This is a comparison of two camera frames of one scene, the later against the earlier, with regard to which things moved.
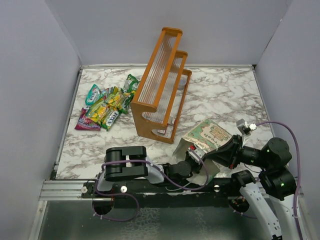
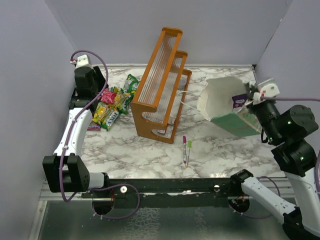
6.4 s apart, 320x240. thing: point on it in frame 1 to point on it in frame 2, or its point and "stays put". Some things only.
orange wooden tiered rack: [157, 112] stays put
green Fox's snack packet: [112, 117] stays put
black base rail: [153, 195] stays put
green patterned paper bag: [206, 136] to [215, 104]
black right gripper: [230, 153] to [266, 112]
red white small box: [161, 131] stays put
